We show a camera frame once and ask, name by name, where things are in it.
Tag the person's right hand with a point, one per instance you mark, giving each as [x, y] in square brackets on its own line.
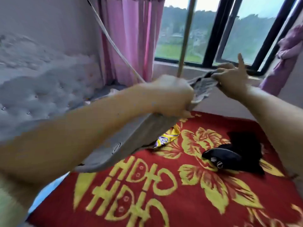
[232, 80]

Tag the person's left hand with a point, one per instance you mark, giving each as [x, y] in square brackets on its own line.
[168, 97]

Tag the yellow basketball jersey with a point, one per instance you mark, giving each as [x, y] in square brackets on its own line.
[166, 137]

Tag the small black garment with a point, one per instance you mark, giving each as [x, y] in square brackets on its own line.
[248, 149]

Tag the person's right forearm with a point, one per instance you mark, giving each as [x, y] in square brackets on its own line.
[279, 120]

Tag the person's left forearm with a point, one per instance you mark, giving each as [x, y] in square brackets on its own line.
[71, 134]

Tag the white bed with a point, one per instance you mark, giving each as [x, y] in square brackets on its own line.
[47, 92]

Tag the black framed window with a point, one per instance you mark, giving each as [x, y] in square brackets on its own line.
[241, 30]

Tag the tied pink curtain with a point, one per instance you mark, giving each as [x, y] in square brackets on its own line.
[284, 63]

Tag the wide pink curtain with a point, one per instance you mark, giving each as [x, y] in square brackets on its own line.
[132, 35]

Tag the red bedsheet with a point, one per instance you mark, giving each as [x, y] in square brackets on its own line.
[199, 201]

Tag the white tufted headboard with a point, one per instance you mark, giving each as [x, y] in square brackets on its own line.
[42, 87]

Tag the colourful patterned pillow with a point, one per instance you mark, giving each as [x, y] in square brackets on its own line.
[47, 191]

